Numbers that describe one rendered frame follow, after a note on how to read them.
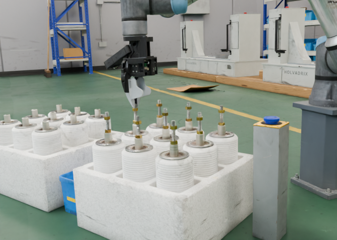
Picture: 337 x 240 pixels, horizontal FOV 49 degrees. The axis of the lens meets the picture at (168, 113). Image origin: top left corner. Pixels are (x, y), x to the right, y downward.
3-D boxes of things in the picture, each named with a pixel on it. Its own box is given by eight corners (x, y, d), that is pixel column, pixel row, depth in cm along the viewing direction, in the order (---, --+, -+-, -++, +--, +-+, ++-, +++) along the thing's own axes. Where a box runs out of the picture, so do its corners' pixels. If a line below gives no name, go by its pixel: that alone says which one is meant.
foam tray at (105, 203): (159, 184, 141) (157, 138, 138) (256, 210, 117) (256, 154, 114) (77, 226, 111) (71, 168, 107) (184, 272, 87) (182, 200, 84)
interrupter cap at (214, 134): (206, 138, 109) (206, 136, 109) (211, 132, 116) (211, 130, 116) (231, 139, 107) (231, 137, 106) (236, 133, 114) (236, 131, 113)
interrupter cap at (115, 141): (95, 141, 110) (95, 138, 110) (121, 139, 112) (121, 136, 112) (95, 148, 103) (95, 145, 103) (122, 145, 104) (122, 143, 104)
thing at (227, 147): (202, 196, 112) (201, 138, 108) (210, 184, 121) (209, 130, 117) (234, 200, 109) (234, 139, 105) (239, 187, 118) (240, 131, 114)
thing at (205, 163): (218, 214, 101) (218, 149, 97) (183, 213, 102) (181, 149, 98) (217, 199, 110) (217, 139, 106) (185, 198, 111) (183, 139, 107)
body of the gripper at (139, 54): (143, 79, 107) (141, 35, 104) (120, 78, 111) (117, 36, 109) (158, 76, 113) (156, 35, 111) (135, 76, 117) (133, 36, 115)
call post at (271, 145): (262, 226, 107) (264, 120, 101) (286, 232, 103) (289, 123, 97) (251, 236, 102) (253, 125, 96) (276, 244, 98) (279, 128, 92)
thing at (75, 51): (80, 58, 692) (79, 47, 688) (83, 58, 669) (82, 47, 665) (63, 59, 680) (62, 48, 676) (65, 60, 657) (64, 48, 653)
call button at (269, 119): (267, 122, 99) (267, 115, 99) (282, 124, 97) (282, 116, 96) (261, 125, 96) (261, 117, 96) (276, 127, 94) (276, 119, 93)
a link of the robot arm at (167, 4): (185, -11, 115) (149, -10, 115) (187, -16, 104) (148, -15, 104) (185, 15, 116) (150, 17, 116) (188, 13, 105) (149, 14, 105)
